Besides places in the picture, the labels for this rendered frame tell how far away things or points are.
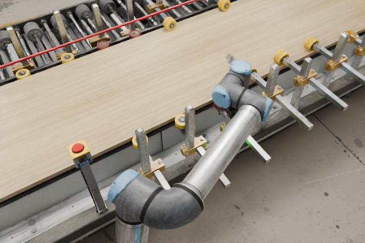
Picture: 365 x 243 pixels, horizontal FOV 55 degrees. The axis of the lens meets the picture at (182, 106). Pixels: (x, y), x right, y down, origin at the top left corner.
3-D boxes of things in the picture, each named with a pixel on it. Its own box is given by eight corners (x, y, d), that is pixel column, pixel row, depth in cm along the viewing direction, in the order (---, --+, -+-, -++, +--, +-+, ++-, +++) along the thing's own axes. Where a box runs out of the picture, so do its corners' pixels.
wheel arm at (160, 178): (186, 213, 162) (186, 209, 158) (180, 217, 160) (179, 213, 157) (143, 147, 187) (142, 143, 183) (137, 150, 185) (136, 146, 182)
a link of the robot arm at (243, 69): (225, 67, 142) (236, 53, 147) (222, 89, 151) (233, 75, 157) (245, 76, 138) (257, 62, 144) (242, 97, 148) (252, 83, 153)
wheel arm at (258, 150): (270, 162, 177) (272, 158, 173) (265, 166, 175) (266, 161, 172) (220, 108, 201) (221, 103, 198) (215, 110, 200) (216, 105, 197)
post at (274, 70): (264, 126, 208) (281, 65, 173) (260, 128, 207) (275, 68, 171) (260, 122, 210) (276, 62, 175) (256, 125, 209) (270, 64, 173)
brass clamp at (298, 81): (316, 80, 202) (318, 74, 198) (299, 89, 197) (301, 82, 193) (308, 74, 205) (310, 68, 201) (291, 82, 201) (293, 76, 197)
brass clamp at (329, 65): (346, 65, 210) (349, 58, 206) (330, 73, 206) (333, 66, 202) (338, 59, 214) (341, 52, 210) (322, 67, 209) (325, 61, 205)
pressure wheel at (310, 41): (307, 50, 219) (313, 51, 224) (315, 39, 215) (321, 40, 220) (300, 45, 222) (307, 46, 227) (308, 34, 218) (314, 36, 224)
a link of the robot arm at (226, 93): (236, 99, 131) (250, 80, 138) (209, 87, 136) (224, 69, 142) (233, 115, 138) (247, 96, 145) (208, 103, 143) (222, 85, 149)
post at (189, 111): (194, 165, 193) (195, 108, 157) (188, 168, 191) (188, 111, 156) (190, 161, 195) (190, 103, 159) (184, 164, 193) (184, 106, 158)
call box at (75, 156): (93, 161, 140) (89, 151, 134) (77, 170, 138) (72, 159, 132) (87, 149, 144) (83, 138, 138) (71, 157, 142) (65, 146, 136)
